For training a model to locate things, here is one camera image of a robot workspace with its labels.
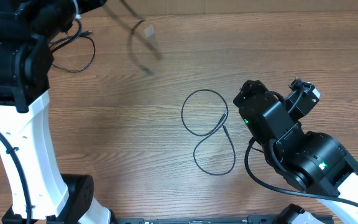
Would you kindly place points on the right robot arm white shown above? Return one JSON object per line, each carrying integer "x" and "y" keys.
{"x": 316, "y": 165}

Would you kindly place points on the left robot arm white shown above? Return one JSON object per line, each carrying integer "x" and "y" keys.
{"x": 39, "y": 190}

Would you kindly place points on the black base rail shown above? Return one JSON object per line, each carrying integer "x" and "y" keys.
{"x": 251, "y": 219}

